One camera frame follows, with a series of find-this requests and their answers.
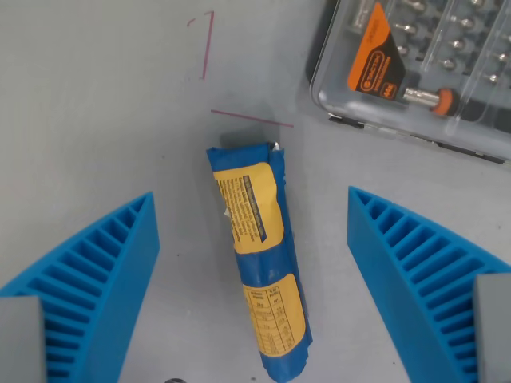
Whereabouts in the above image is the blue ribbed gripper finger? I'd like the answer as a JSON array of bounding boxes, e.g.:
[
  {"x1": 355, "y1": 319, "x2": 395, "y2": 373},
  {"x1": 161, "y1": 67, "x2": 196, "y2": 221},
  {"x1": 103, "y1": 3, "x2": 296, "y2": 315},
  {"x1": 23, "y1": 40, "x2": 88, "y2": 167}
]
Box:
[
  {"x1": 346, "y1": 186, "x2": 511, "y2": 383},
  {"x1": 0, "y1": 191, "x2": 160, "y2": 383}
]

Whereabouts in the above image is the blue and yellow snack bag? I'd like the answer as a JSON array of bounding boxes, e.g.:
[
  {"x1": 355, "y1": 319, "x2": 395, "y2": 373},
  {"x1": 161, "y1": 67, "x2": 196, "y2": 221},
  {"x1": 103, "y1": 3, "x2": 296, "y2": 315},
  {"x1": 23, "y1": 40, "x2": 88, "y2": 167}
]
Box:
[{"x1": 205, "y1": 140, "x2": 315, "y2": 383}]

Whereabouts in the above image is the clear plastic bit set case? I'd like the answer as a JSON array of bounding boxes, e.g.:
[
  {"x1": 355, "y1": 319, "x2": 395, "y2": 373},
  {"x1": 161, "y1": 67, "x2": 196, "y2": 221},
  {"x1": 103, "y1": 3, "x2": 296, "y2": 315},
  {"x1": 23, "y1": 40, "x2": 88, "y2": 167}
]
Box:
[{"x1": 305, "y1": 0, "x2": 511, "y2": 164}]

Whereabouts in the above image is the orange and black label card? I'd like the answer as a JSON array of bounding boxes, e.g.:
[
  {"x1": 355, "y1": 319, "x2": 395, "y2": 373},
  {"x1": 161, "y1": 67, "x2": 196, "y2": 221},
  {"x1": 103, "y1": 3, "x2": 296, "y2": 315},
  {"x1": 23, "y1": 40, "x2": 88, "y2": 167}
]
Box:
[{"x1": 346, "y1": 2, "x2": 408, "y2": 101}]

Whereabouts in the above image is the silver socket adapter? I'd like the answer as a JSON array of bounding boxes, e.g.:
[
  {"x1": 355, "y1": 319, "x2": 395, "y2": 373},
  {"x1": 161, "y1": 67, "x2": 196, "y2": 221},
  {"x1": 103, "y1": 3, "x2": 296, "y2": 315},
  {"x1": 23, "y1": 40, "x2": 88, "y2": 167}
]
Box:
[{"x1": 351, "y1": 0, "x2": 374, "y2": 33}]

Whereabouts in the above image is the silver orange bit driver handle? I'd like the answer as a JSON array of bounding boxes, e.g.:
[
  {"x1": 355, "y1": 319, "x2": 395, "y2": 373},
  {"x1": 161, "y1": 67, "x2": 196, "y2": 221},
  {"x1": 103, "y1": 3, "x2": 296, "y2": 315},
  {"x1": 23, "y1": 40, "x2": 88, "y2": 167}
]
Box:
[{"x1": 402, "y1": 86, "x2": 460, "y2": 119}]

